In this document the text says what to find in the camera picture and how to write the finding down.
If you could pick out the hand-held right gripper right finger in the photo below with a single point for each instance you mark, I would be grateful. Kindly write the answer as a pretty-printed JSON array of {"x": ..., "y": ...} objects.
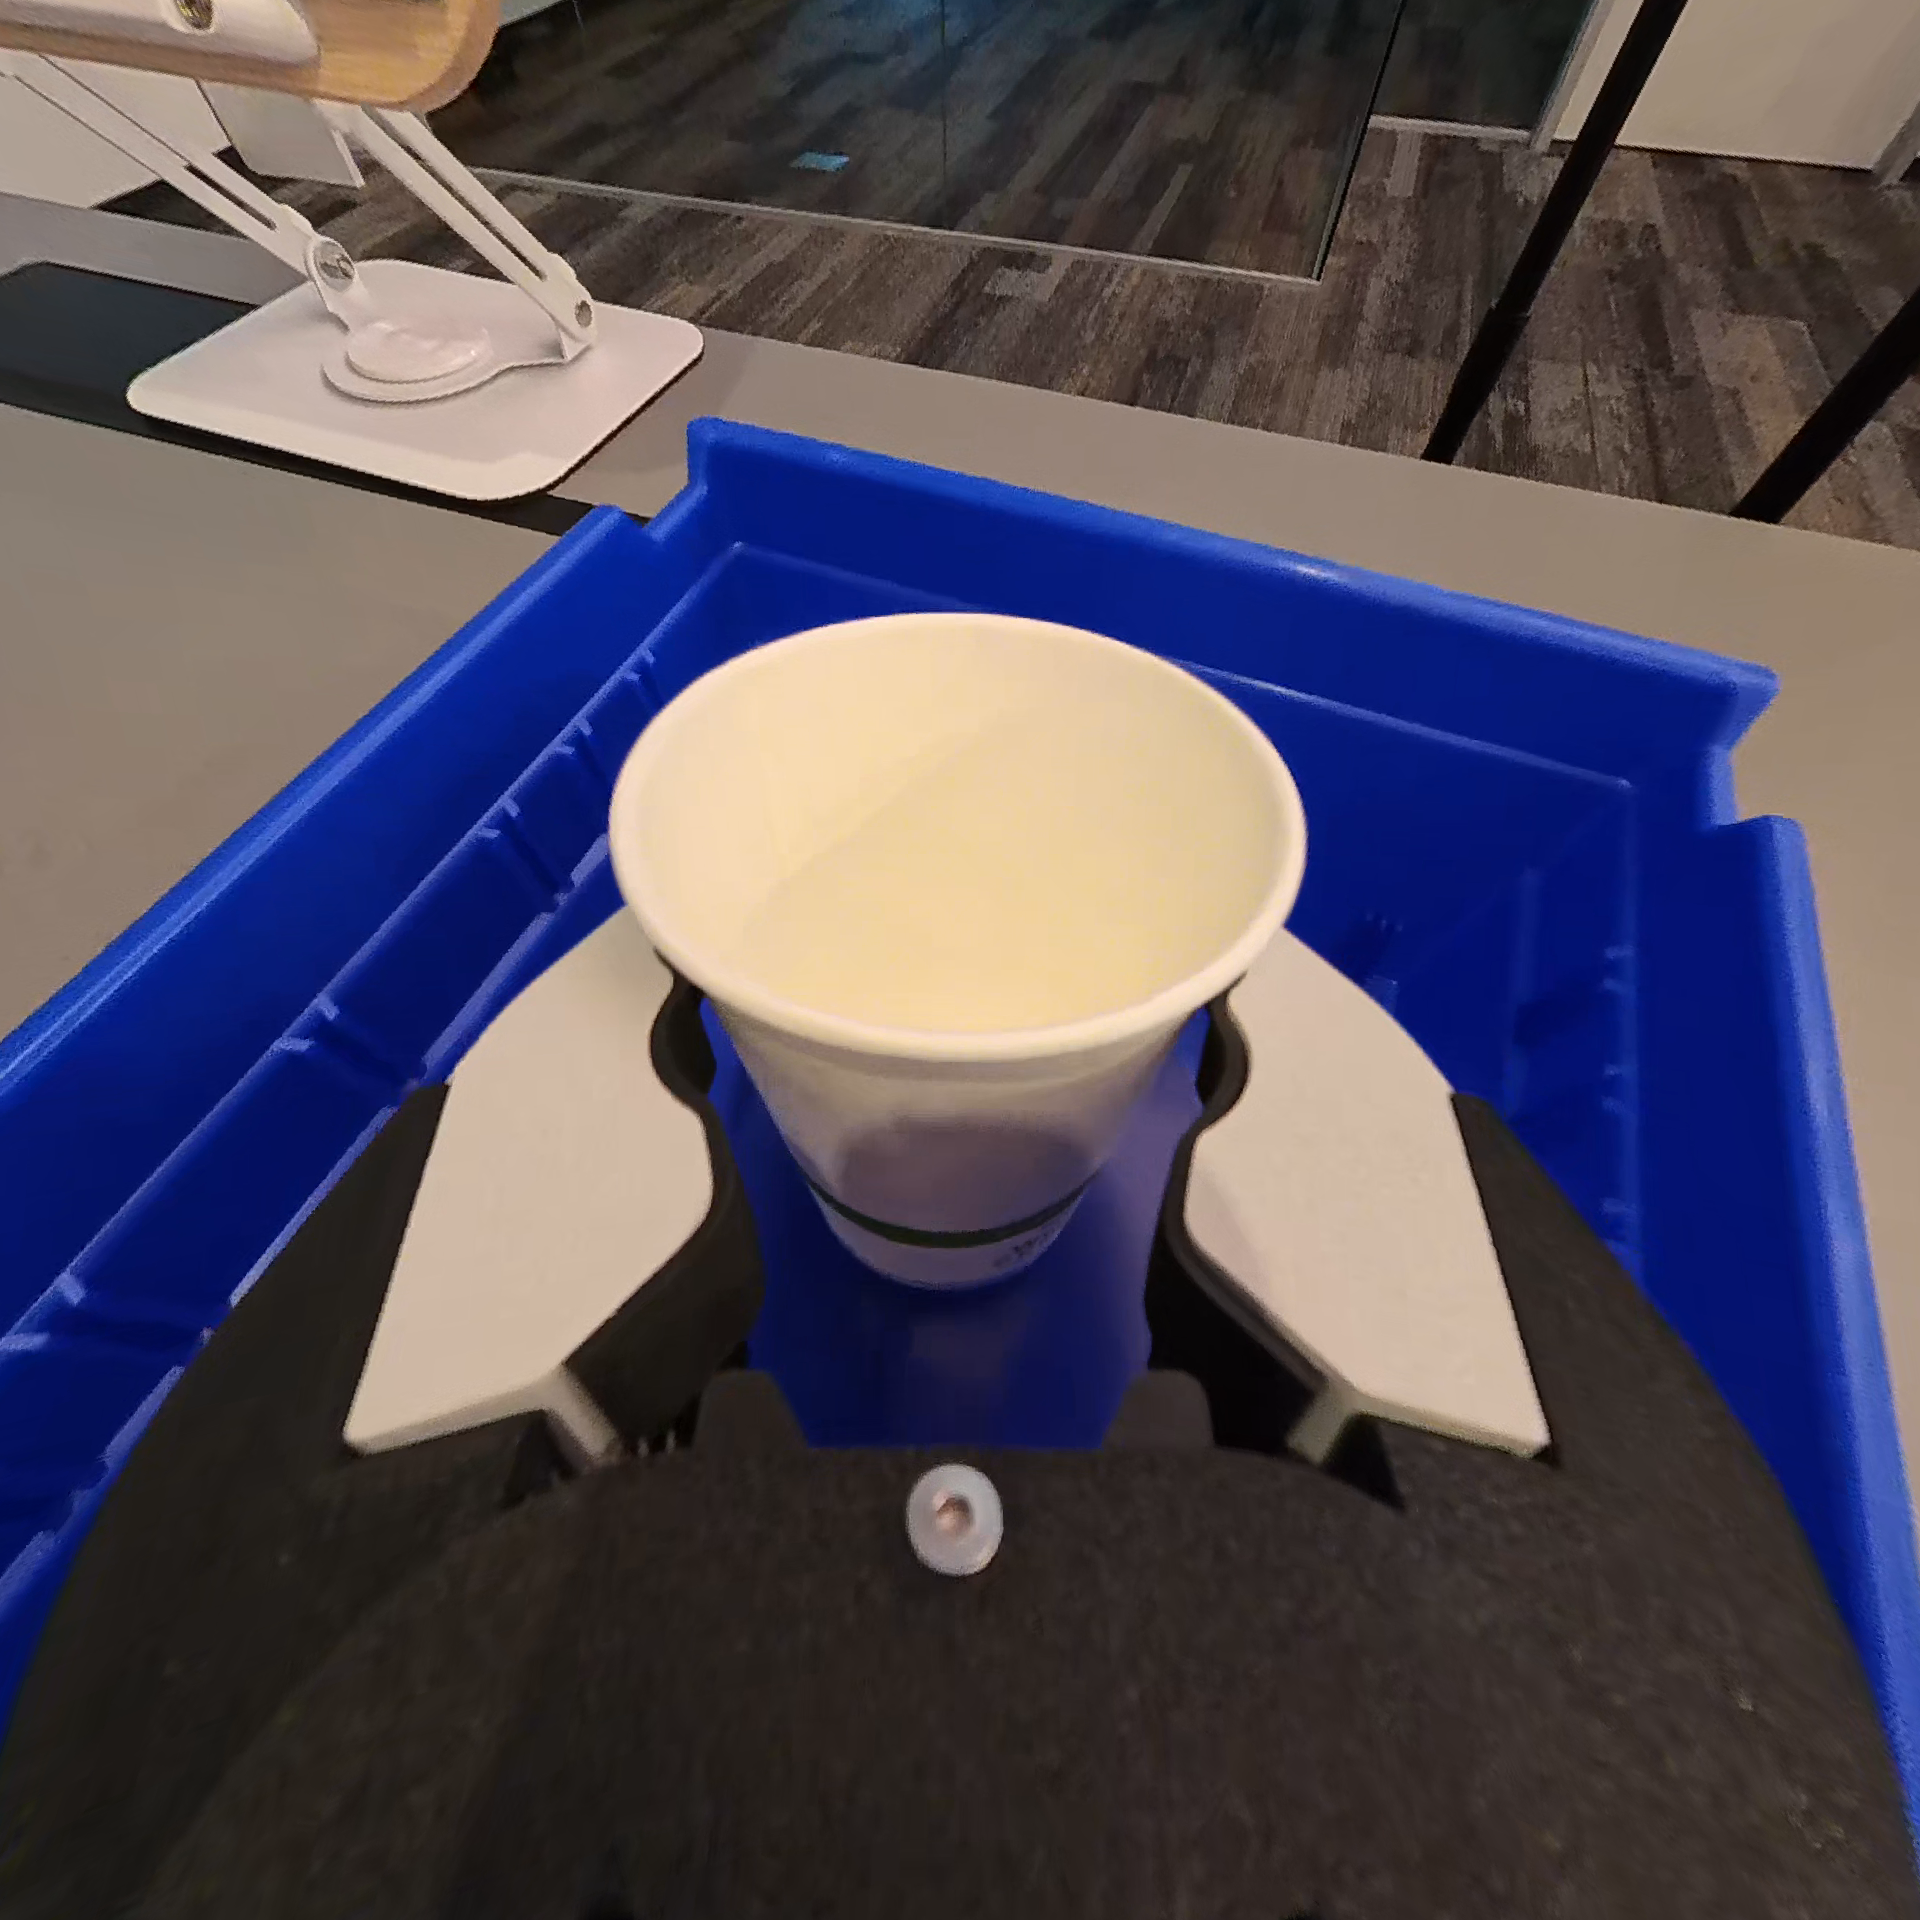
[{"x": 1365, "y": 1244}]

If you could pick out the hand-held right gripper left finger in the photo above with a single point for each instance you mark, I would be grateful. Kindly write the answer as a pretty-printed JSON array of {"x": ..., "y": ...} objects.
[{"x": 527, "y": 1231}]

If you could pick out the blue plastic bin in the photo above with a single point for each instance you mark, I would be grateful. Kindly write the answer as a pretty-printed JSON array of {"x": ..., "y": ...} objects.
[{"x": 1500, "y": 810}]

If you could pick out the white paper cup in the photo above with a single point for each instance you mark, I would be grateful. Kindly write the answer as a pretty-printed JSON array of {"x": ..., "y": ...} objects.
[{"x": 961, "y": 839}]

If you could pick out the black flat mat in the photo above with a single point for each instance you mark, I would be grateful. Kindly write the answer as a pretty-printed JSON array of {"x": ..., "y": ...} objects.
[{"x": 93, "y": 330}]

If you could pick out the white mount plate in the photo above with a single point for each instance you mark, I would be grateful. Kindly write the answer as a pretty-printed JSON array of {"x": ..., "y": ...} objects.
[{"x": 572, "y": 405}]

